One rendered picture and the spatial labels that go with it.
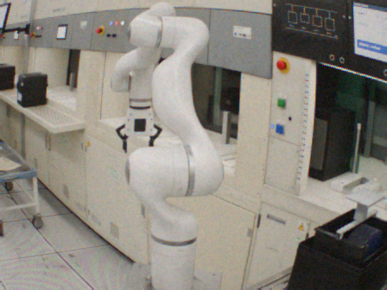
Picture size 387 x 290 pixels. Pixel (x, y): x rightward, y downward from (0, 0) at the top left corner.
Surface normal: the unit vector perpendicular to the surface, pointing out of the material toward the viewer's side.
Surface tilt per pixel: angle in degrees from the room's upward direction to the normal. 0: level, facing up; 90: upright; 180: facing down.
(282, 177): 90
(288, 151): 90
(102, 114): 90
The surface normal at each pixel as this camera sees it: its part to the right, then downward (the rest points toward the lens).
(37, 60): 0.63, 0.24
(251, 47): -0.77, 0.12
